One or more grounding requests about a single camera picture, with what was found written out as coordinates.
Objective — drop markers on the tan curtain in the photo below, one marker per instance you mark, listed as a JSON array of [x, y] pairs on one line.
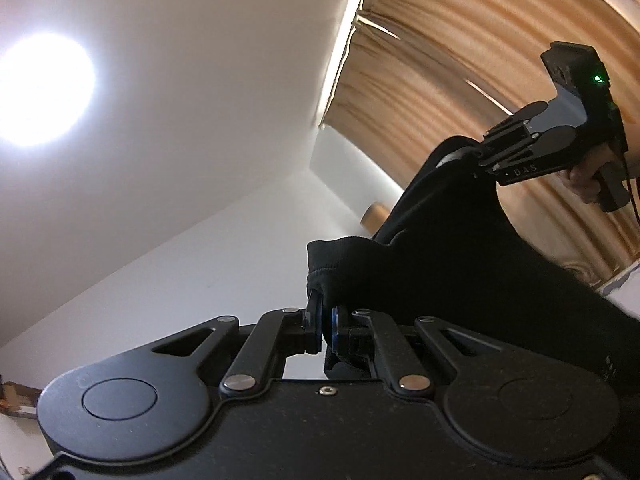
[[450, 60]]

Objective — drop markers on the round ceiling light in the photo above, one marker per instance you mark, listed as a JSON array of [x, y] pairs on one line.
[[40, 90]]

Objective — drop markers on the person's right hand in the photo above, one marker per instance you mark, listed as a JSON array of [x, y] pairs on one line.
[[585, 180]]

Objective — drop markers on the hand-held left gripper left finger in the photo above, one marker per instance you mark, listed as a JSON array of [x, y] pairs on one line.
[[312, 327]]

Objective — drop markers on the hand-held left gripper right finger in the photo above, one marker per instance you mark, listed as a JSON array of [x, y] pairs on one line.
[[334, 330]]

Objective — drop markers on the black t-shirt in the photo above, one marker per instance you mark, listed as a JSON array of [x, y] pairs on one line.
[[450, 260]]

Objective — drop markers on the rolled tan mat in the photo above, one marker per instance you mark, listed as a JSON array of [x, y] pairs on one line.
[[376, 217]]

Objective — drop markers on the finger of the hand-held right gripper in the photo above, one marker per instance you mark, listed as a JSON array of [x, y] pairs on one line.
[[510, 157], [505, 131]]

